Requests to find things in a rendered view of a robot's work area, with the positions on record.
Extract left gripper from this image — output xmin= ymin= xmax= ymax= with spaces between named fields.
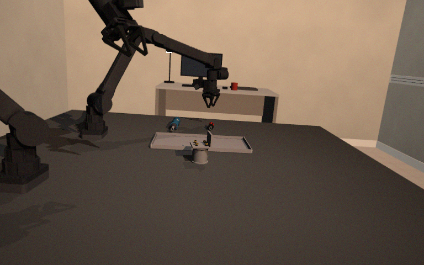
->
xmin=202 ymin=79 xmax=220 ymax=108

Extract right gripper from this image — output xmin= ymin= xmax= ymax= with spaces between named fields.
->
xmin=99 ymin=7 xmax=148 ymax=57

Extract beige rectangular tray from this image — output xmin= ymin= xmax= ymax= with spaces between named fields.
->
xmin=150 ymin=132 xmax=252 ymax=153

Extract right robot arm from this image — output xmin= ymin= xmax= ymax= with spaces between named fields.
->
xmin=0 ymin=0 xmax=144 ymax=184

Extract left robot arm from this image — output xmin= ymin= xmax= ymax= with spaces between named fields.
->
xmin=81 ymin=27 xmax=229 ymax=135

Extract blue nut driver barrel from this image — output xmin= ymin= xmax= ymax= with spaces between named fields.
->
xmin=170 ymin=117 xmax=181 ymax=131

